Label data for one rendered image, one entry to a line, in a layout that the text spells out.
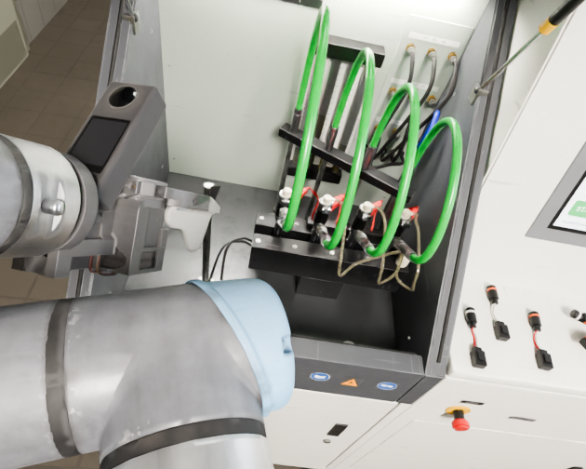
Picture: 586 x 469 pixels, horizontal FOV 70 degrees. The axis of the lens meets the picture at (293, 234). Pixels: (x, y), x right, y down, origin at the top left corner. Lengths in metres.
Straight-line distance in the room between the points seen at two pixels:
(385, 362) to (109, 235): 0.60
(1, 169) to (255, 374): 0.17
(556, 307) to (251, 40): 0.86
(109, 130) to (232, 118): 0.72
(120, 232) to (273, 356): 0.20
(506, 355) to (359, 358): 0.29
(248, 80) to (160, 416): 0.88
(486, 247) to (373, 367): 0.34
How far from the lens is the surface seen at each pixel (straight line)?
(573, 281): 1.10
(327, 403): 1.01
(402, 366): 0.85
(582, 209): 0.97
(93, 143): 0.36
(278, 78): 0.99
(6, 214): 0.27
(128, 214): 0.36
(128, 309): 0.21
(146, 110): 0.37
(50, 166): 0.29
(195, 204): 0.40
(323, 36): 0.62
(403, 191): 0.64
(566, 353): 1.02
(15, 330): 0.22
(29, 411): 0.21
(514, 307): 1.01
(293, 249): 0.88
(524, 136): 0.84
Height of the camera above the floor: 1.66
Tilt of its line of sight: 49 degrees down
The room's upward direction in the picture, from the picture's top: 16 degrees clockwise
